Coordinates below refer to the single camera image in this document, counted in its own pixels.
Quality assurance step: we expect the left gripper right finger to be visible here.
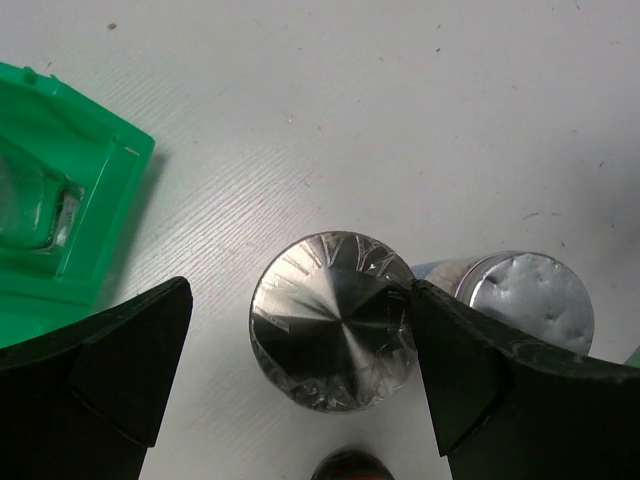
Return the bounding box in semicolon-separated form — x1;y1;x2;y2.
408;281;639;479

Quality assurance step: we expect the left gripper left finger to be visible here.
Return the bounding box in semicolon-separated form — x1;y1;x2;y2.
1;277;193;479

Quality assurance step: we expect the blue label silver lid shaker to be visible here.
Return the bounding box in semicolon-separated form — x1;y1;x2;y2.
412;251;595;355

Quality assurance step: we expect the jar with silver lid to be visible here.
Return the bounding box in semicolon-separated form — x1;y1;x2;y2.
249;231;417;414

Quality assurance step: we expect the glass bottle gold black pourer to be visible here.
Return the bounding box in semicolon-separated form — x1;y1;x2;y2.
1;139;84;251

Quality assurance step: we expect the red lid dark sauce jar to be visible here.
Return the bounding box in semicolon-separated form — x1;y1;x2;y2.
311;449;394;480

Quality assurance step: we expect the green three-compartment bin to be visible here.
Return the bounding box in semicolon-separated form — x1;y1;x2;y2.
1;64;155;347

